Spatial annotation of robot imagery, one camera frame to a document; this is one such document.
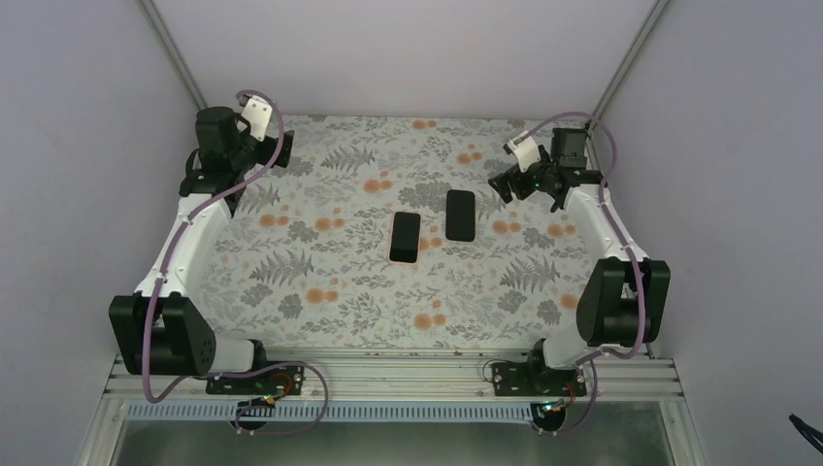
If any black phone case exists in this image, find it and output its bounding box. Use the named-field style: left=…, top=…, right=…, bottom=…
left=444, top=189, right=476, bottom=243

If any phone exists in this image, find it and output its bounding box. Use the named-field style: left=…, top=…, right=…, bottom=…
left=388, top=212, right=421, bottom=264

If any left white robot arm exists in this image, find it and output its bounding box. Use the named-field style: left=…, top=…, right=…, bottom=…
left=109, top=98, right=294, bottom=393

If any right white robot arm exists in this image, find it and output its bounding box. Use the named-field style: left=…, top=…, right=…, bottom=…
left=488, top=128, right=671, bottom=395

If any floral patterned table mat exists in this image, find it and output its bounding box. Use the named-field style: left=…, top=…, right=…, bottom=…
left=198, top=116, right=593, bottom=349

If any black object at edge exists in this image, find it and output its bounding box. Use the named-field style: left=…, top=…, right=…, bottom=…
left=788, top=414, right=823, bottom=453

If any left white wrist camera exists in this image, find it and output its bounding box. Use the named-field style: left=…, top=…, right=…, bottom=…
left=241, top=94, right=273, bottom=142

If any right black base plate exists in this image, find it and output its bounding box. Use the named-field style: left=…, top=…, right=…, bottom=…
left=491, top=362, right=588, bottom=397

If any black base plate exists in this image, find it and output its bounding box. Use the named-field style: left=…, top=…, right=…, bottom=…
left=491, top=362, right=588, bottom=397
left=206, top=366, right=305, bottom=397

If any aluminium rail frame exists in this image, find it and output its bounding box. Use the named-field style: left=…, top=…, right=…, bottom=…
left=102, top=349, right=686, bottom=403

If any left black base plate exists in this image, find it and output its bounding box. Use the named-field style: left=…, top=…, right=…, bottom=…
left=206, top=366, right=305, bottom=397

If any grey slotted cable duct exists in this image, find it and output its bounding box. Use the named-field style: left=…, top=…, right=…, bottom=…
left=125, top=400, right=532, bottom=423

